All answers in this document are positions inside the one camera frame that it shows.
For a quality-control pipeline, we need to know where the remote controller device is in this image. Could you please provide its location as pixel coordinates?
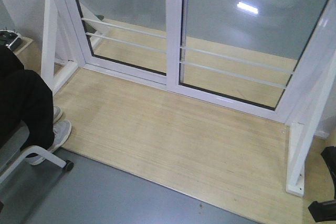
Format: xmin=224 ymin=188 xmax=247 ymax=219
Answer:
xmin=1 ymin=27 xmax=23 ymax=51

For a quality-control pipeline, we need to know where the seated person in black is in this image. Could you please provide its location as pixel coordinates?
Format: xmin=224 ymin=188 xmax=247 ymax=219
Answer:
xmin=1 ymin=46 xmax=54 ymax=149

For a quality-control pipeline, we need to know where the white office chair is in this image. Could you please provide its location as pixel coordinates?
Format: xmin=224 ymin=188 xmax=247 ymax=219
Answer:
xmin=1 ymin=121 xmax=74 ymax=183

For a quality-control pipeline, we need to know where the white left support brace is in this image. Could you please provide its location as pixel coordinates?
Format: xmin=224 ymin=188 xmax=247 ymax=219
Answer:
xmin=40 ymin=0 xmax=78 ymax=95

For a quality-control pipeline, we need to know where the white fixed glass door panel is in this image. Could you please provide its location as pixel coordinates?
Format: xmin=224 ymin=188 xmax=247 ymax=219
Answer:
xmin=65 ymin=0 xmax=183 ymax=92

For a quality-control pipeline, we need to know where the white right support brace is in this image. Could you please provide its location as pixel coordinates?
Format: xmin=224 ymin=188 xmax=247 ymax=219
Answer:
xmin=286 ymin=56 xmax=335 ymax=197

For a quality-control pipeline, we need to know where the wooden platform board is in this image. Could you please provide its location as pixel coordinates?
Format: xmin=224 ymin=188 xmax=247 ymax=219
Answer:
xmin=55 ymin=68 xmax=333 ymax=223

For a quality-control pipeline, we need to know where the white support brace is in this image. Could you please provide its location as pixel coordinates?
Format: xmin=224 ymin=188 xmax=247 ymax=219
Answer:
xmin=286 ymin=56 xmax=335 ymax=197
xmin=40 ymin=0 xmax=78 ymax=95

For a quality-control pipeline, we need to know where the white sliding glass door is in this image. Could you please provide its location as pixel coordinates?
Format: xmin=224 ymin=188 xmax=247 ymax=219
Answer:
xmin=180 ymin=0 xmax=334 ymax=111

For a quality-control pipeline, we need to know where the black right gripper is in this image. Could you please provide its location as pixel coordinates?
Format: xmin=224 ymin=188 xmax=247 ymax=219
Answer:
xmin=308 ymin=146 xmax=335 ymax=222

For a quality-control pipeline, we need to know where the grey sneaker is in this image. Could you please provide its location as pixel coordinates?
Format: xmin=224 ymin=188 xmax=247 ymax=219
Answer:
xmin=25 ymin=106 xmax=72 ymax=153

